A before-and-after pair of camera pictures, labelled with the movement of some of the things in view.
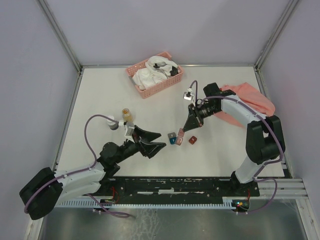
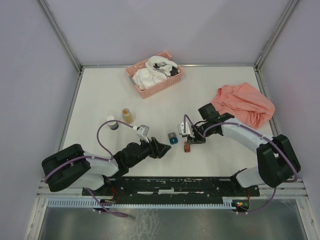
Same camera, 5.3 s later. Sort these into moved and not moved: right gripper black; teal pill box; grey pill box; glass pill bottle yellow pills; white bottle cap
Moved: right gripper black
Not moved: white bottle cap; teal pill box; grey pill box; glass pill bottle yellow pills
